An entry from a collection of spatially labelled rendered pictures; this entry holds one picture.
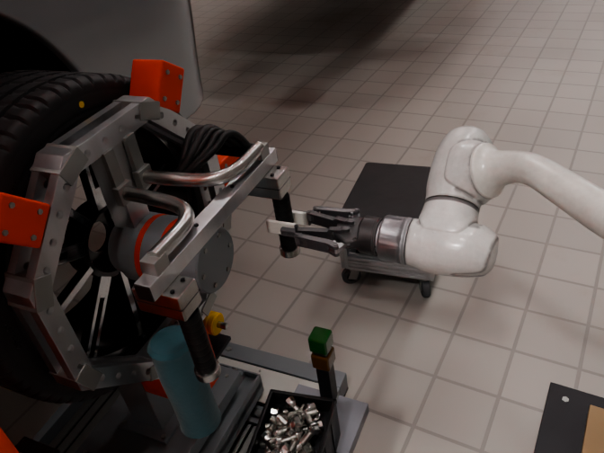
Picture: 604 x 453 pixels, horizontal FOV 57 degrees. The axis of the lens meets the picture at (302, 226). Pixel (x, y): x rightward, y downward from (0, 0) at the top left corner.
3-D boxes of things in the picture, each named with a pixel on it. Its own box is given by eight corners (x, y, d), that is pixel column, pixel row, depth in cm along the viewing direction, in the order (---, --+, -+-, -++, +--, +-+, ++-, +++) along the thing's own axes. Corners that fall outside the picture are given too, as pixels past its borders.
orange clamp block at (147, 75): (150, 111, 115) (155, 66, 114) (182, 113, 112) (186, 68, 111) (127, 105, 108) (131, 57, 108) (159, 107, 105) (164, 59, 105)
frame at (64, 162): (224, 262, 148) (170, 62, 116) (245, 266, 146) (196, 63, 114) (85, 435, 110) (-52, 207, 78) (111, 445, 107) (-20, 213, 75)
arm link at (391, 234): (416, 245, 111) (387, 241, 113) (416, 208, 106) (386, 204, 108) (404, 275, 105) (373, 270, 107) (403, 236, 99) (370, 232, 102)
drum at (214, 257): (158, 248, 122) (139, 195, 114) (243, 265, 114) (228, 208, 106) (117, 291, 112) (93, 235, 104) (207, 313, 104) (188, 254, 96)
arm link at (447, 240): (409, 276, 108) (423, 214, 112) (492, 291, 102) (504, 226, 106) (399, 258, 99) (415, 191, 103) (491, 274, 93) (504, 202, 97)
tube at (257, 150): (188, 145, 116) (175, 97, 110) (270, 154, 109) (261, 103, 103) (137, 190, 104) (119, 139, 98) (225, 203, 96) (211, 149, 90)
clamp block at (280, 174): (253, 182, 116) (248, 160, 113) (292, 187, 113) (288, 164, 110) (241, 195, 113) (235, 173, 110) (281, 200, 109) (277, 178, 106)
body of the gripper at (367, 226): (375, 265, 107) (330, 257, 110) (388, 239, 113) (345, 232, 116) (373, 235, 102) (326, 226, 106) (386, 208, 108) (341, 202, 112)
